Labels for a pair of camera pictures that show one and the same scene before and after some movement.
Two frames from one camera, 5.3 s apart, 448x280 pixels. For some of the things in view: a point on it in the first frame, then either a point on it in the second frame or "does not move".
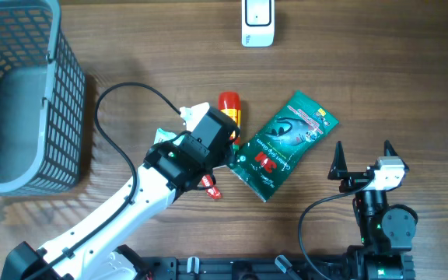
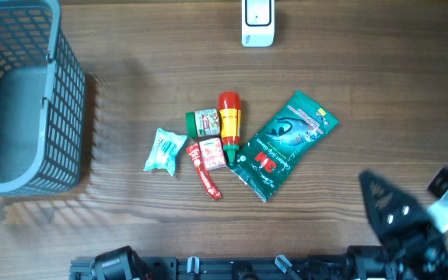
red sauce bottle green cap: (230, 103) does not move
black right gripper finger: (338, 169) to (404, 228)
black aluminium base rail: (319, 267) does not move
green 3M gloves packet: (281, 144) does not move
